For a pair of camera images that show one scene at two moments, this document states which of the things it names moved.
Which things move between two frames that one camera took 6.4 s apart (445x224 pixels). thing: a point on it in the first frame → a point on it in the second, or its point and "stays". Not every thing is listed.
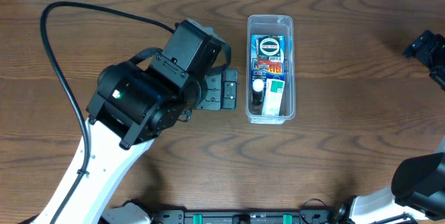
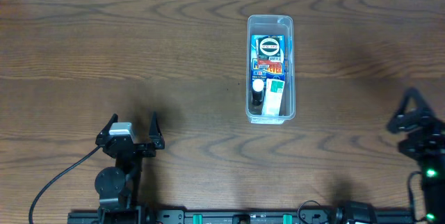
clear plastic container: [270, 71] stays
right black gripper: [427, 49] → [425, 151]
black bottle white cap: [258, 92] stays
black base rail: [303, 215] stays
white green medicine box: [272, 97] stays
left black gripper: [205, 103] → [156, 142]
